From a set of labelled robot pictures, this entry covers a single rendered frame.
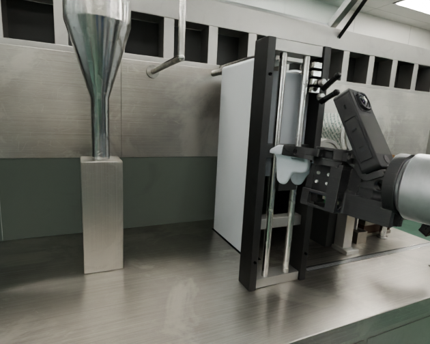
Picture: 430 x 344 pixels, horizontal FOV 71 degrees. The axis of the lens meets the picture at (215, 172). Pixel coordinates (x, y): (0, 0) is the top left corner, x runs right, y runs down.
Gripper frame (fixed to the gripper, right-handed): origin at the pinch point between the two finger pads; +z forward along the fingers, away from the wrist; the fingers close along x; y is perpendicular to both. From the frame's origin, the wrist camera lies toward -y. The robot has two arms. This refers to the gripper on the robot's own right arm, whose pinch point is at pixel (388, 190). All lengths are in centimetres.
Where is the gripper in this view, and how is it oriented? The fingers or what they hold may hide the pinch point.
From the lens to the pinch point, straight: 103.1
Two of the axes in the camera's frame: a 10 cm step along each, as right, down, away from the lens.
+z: -4.1, -1.9, 8.9
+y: 0.3, -9.8, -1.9
